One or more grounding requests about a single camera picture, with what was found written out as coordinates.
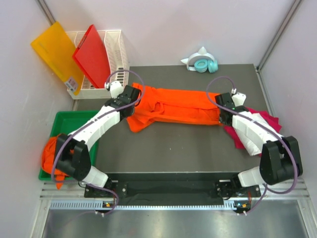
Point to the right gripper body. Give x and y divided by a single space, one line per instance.
225 123

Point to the orange t-shirt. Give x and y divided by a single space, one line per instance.
174 106
48 160

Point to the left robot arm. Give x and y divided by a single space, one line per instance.
72 151

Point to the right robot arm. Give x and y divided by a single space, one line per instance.
280 156

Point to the white folded t-shirt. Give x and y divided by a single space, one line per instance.
251 148

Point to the magenta folded t-shirt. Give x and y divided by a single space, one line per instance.
272 121

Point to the teal cat-ear headphones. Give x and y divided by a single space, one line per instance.
201 61

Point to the green plastic bin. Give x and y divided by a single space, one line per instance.
66 122

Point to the red folder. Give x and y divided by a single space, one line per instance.
91 57

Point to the orange t-shirt in bin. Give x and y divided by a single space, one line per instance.
48 160

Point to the yellow folder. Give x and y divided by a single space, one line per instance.
56 49

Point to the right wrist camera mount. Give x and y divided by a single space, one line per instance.
237 97

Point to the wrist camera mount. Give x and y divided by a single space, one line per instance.
237 97
114 88

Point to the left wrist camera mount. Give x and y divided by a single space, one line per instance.
114 88

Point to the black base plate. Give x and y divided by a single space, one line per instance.
182 188

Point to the aluminium frame rail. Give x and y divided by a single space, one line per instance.
75 197

